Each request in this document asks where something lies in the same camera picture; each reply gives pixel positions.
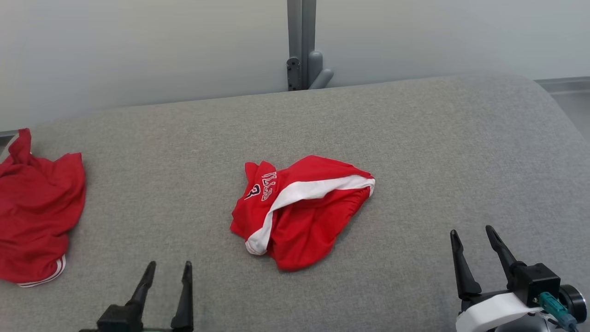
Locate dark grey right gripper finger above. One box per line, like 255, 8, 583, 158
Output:
485, 225, 526, 283
450, 230, 482, 300

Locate grey rounded hinge bracket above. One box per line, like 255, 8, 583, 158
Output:
308, 51, 334, 90

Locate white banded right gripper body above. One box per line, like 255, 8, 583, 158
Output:
455, 291, 544, 332

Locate red shorts with white stripe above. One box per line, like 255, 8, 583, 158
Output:
230, 155, 376, 272

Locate dark grey hinge plate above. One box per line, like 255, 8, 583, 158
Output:
286, 57, 301, 92

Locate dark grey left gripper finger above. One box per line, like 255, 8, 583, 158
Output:
96, 261, 156, 332
171, 261, 194, 331

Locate red basketball jersey number 23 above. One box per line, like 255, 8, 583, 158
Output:
0, 128, 87, 288

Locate teal right camera cable connector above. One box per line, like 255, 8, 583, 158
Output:
537, 291, 578, 331

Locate grey vertical metal post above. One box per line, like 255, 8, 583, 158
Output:
287, 0, 317, 91

